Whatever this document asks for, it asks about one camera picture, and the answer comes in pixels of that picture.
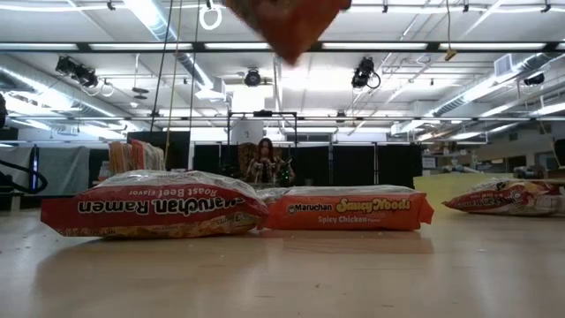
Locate red Maruchan ramen packet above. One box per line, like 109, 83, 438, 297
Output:
441, 177, 565, 218

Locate person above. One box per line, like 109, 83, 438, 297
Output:
243, 136, 297, 186

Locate orange patterned tapestry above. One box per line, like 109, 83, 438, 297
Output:
237, 141, 284, 183

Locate white cylinder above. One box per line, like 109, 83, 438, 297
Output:
230, 118, 265, 146

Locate black curtain partition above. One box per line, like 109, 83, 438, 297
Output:
192, 143, 424, 187

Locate red Roast Beef ramen packet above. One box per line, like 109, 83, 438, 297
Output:
40, 169, 270, 241

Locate black overhead light bar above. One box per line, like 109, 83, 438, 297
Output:
0, 41, 565, 55

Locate yellow plastic bin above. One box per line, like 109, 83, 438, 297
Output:
412, 172, 514, 212

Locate gray cover cloth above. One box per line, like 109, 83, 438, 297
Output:
0, 145, 92, 196

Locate black ceiling spotlight cluster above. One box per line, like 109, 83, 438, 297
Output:
54, 55, 116, 99

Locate blue lit pole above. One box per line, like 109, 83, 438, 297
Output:
28, 144, 41, 192

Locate black metal stand frame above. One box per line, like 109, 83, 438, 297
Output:
226, 110, 298, 186

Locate round black ceiling camera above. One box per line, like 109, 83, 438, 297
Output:
244, 68, 262, 88

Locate black ceiling camera with cable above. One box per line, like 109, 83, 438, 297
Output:
350, 56, 382, 90

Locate thin black hanging cable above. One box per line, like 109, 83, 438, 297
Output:
149, 0, 175, 133
188, 0, 200, 171

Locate white cable loop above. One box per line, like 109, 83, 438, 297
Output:
198, 0, 223, 32

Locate silver ventilation duct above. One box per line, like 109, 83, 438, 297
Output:
126, 0, 222, 96
430, 51, 565, 118

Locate yellow cord with connector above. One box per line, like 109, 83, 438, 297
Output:
444, 0, 458, 63

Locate black curved arm cable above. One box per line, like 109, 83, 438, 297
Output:
0, 158, 49, 196

